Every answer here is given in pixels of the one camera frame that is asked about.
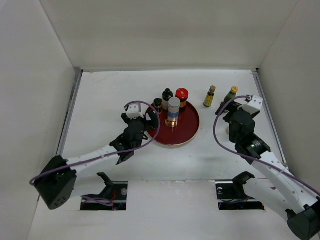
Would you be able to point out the small yellow-label oil bottle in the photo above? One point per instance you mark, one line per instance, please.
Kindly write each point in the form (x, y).
(209, 97)

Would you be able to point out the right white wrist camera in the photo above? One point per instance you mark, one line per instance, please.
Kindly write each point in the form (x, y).
(254, 105)

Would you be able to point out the right aluminium table rail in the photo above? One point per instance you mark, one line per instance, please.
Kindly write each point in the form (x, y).
(276, 139)

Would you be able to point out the silver-lid blue-label jar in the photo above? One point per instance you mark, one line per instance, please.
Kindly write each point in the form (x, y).
(173, 111)

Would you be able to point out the red-lid chili sauce jar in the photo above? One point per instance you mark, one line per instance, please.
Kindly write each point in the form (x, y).
(182, 94)

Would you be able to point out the green-label red sauce bottle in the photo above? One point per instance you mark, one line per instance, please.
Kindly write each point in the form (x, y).
(232, 94)

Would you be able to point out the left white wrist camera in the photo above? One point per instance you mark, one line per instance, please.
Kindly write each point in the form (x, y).
(134, 111)

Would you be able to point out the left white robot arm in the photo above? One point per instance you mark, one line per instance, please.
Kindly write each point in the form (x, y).
(56, 183)

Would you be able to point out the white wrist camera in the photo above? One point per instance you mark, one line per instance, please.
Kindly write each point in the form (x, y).
(134, 111)
(254, 105)

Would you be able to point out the black-top white salt grinder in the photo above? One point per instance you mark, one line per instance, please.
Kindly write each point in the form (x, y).
(166, 96)

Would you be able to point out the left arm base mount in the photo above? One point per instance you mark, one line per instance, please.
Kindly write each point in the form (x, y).
(113, 197)

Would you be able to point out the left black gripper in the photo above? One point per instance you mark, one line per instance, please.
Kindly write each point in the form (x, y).
(127, 120)

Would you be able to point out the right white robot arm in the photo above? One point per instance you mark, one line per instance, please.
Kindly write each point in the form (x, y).
(292, 199)

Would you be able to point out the black-cap pepper shaker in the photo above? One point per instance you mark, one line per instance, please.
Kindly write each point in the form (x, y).
(157, 103)

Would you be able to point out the red round lacquer tray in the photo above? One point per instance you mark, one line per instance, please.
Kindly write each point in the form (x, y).
(187, 127)

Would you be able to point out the aluminium table rail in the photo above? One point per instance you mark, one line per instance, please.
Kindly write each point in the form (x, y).
(276, 139)
(69, 111)

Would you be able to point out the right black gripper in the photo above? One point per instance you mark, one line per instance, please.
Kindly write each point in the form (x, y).
(231, 106)

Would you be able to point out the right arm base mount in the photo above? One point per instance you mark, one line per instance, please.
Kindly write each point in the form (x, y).
(231, 195)

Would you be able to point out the white-lid dark spice jar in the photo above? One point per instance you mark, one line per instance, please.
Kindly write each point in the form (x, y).
(151, 120)

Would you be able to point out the left aluminium table rail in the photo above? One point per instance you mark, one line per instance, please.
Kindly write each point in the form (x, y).
(69, 111)

